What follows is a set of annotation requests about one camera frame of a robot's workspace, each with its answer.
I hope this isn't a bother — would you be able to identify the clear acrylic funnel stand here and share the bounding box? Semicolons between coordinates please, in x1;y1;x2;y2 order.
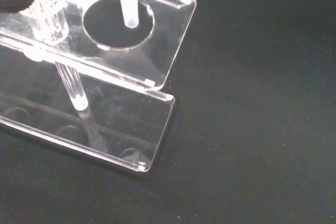
0;0;198;174

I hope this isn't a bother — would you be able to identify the black cloth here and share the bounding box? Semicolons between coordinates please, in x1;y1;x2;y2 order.
0;0;336;224

